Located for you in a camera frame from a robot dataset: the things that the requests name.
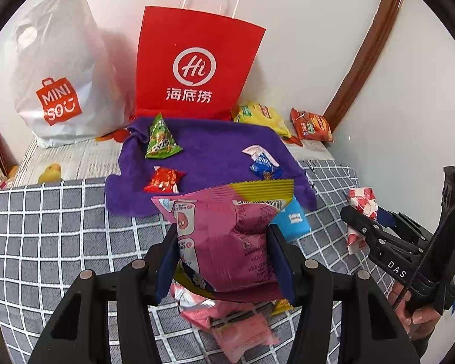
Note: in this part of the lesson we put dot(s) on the brown wooden door frame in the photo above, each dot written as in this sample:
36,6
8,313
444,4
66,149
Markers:
367,64

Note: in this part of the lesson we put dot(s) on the yellow triangular snack packet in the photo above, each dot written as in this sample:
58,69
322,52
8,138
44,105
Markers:
280,307

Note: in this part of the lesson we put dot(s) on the green snack packet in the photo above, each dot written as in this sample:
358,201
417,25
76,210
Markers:
161,140

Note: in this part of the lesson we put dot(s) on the yellow chips bag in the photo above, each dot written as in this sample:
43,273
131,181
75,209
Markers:
261,115

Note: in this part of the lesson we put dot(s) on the yellow duck toy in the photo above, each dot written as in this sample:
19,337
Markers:
51,173

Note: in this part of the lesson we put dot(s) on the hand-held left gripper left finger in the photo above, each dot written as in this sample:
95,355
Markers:
167,265

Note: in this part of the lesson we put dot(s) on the purple towel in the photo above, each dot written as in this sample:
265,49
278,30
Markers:
212,159

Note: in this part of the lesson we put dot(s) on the magenta snack packet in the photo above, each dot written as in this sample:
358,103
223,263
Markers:
220,242

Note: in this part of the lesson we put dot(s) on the blue tissue pack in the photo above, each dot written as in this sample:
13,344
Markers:
294,220

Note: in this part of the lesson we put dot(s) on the small red snack packet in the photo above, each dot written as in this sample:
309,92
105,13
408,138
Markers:
165,180

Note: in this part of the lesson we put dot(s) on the white red snack packet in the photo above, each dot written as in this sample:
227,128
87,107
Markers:
362,201

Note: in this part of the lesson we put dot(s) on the grey checked blanket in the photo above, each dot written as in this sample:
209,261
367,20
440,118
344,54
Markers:
60,235

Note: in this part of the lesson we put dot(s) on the person's right forearm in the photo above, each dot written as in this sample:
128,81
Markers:
424,345

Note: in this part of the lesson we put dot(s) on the red paper bag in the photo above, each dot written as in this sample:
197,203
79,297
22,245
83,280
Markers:
197,45

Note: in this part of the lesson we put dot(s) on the orange chips bag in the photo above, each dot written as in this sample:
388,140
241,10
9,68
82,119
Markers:
313,125

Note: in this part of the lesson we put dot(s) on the person's right hand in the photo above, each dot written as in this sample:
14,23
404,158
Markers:
428,316

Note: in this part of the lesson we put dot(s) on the small blue snack packet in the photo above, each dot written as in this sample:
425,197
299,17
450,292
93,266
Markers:
265,167

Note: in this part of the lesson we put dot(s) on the pink packet with silver band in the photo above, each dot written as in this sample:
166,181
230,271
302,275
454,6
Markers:
197,313

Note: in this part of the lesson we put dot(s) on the white plastic bag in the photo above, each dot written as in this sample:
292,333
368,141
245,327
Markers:
60,64

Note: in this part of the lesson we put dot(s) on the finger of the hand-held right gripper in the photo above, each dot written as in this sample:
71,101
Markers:
364,229
388,218

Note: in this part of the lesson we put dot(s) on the pink peach snack packet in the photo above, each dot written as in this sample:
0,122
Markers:
246,333

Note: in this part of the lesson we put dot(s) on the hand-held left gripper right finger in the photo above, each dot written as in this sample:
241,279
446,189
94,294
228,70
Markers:
284,273

